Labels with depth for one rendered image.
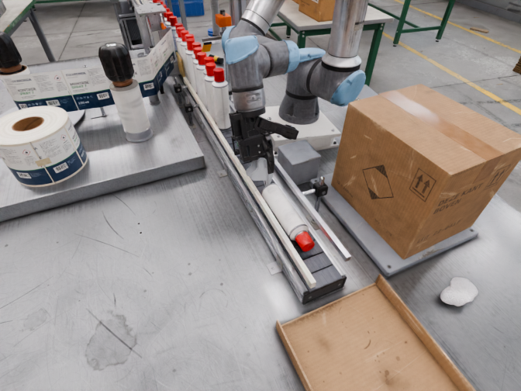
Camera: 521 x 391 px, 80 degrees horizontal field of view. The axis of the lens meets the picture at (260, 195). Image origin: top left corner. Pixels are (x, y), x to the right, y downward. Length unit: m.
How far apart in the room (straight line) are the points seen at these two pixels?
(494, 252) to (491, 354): 0.28
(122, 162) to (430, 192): 0.85
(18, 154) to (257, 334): 0.76
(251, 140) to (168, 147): 0.41
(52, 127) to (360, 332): 0.92
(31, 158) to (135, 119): 0.30
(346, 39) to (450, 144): 0.42
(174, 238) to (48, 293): 0.30
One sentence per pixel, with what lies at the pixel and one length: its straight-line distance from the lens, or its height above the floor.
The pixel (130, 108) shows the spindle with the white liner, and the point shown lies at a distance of 1.08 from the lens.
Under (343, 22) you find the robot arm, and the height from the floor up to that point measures 1.23.
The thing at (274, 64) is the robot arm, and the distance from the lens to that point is 0.77.
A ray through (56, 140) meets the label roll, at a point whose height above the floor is 1.00.
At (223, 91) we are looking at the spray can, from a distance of 1.06.
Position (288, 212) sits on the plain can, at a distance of 0.75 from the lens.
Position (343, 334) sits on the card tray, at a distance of 0.72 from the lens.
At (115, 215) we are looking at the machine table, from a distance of 0.97.
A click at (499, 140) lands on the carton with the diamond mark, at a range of 0.81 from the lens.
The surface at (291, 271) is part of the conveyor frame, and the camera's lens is 0.72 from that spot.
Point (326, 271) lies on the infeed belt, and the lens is 0.73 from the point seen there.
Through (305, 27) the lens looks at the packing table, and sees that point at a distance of 2.62.
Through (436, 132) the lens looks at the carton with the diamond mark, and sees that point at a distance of 0.77.
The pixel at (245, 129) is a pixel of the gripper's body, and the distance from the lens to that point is 0.76.
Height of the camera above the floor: 1.48
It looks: 44 degrees down
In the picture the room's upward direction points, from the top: straight up
